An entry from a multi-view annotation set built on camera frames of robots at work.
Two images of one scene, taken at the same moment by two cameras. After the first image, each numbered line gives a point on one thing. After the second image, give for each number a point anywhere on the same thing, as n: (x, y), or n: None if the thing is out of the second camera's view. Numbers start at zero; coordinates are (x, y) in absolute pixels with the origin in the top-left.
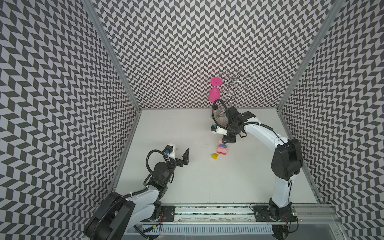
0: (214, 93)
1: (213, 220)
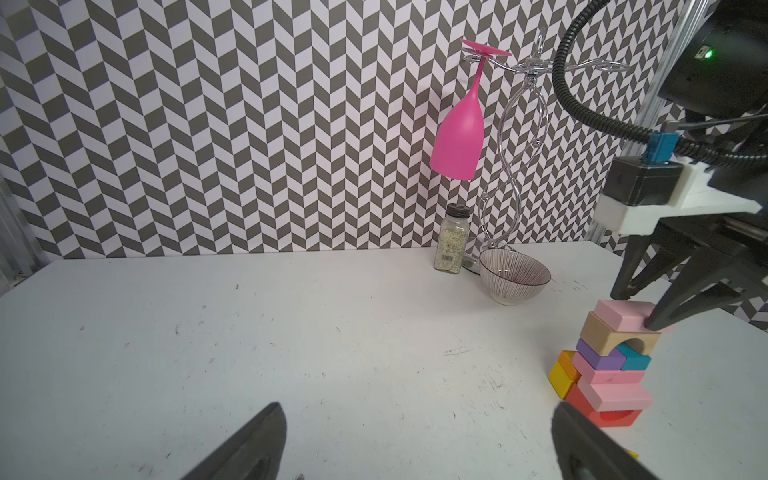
0: (458, 140)
1: None
